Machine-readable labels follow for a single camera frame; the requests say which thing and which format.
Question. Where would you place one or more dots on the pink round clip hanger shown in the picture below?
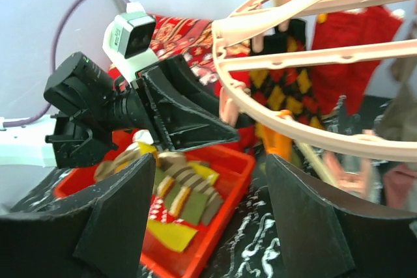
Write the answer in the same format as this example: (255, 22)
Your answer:
(254, 18)

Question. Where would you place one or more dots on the pink sock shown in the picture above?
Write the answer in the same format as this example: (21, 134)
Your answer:
(400, 187)

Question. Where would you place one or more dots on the orange clothes clip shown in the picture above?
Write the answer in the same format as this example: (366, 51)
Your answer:
(276, 143)

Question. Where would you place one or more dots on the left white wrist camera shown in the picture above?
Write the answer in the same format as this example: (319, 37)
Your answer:
(127, 41)

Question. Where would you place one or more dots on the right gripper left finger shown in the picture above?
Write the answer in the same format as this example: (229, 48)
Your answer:
(96, 232)

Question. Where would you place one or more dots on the red cartoon print pillow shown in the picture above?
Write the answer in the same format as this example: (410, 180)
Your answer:
(174, 36)

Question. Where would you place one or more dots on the yellow sock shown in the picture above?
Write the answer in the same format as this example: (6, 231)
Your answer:
(173, 236)

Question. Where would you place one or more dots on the wooden drying rack frame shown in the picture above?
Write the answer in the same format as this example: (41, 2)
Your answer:
(302, 152)

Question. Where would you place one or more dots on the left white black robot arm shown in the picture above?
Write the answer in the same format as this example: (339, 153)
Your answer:
(79, 134)

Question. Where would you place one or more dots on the black argyle sock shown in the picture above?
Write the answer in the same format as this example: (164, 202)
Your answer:
(288, 88)

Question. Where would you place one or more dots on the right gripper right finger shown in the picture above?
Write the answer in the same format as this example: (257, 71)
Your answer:
(327, 232)

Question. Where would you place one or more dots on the brown striped sock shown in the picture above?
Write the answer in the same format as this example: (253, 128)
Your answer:
(185, 172)

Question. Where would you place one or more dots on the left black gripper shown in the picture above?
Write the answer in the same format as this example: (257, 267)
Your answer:
(183, 114)

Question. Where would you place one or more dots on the red white patterned sock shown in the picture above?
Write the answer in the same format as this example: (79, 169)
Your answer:
(159, 212)

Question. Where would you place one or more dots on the red plastic basket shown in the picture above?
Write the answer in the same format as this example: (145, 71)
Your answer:
(230, 172)

